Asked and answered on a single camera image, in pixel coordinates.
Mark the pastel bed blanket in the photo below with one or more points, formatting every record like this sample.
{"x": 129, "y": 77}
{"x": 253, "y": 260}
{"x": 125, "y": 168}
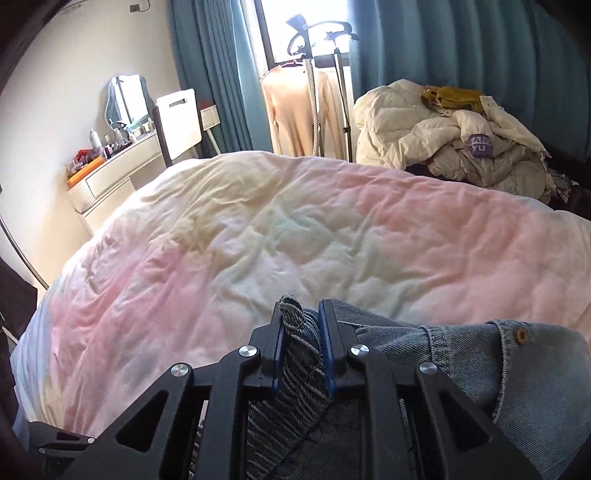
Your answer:
{"x": 277, "y": 230}

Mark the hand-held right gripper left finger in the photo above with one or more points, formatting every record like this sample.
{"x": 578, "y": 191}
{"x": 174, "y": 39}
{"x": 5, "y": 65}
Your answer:
{"x": 278, "y": 350}

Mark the row of cosmetic bottles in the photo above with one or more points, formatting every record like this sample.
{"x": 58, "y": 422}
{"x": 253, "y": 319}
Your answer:
{"x": 124, "y": 138}

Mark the orange tray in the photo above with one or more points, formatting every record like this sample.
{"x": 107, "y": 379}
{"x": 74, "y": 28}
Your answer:
{"x": 87, "y": 170}

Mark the grey jacket with purple label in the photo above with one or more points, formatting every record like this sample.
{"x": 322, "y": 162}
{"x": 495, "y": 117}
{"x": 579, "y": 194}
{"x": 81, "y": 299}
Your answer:
{"x": 498, "y": 170}

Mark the black sofa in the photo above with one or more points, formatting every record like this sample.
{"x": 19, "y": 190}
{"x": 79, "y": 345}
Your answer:
{"x": 582, "y": 203}

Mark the mustard yellow garment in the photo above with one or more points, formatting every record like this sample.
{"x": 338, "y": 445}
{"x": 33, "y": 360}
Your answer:
{"x": 457, "y": 94}

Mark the wavy vanity mirror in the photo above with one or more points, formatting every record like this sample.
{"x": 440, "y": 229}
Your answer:
{"x": 124, "y": 99}

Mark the beige hanging sweater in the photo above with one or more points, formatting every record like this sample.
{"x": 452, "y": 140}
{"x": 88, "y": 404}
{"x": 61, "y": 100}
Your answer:
{"x": 291, "y": 115}

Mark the white dressing table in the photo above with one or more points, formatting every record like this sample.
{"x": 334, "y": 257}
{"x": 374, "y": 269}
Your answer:
{"x": 115, "y": 173}

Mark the metal pole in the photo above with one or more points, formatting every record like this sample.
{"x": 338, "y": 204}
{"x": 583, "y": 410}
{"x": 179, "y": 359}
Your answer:
{"x": 23, "y": 256}

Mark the black wall plug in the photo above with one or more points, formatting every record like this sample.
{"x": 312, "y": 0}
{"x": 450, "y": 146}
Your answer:
{"x": 135, "y": 8}

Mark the white spray bottle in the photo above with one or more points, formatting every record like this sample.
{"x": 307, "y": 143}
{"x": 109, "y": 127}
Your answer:
{"x": 94, "y": 141}

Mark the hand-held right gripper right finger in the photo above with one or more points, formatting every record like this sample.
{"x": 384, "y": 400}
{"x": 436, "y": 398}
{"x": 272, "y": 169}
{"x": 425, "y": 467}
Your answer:
{"x": 325, "y": 355}

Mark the blue denim pants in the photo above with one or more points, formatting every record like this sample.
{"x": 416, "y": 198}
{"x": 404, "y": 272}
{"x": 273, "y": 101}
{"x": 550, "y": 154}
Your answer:
{"x": 461, "y": 378}

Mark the white chair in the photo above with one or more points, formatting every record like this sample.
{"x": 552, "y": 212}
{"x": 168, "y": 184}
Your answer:
{"x": 180, "y": 120}

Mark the dark framed window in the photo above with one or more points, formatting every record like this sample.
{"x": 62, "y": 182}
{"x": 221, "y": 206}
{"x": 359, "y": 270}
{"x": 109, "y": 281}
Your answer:
{"x": 277, "y": 27}

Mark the garment steamer stand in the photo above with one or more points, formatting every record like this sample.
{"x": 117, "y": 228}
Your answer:
{"x": 344, "y": 92}

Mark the pile of cream clothes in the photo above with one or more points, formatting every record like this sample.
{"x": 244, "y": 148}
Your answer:
{"x": 392, "y": 124}

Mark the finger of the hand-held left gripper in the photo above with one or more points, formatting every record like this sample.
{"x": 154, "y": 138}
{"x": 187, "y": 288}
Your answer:
{"x": 60, "y": 438}

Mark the wide teal curtain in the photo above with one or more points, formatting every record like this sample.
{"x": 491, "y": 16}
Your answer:
{"x": 461, "y": 41}

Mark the narrow teal curtain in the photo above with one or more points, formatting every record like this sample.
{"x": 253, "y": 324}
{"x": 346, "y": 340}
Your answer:
{"x": 207, "y": 69}

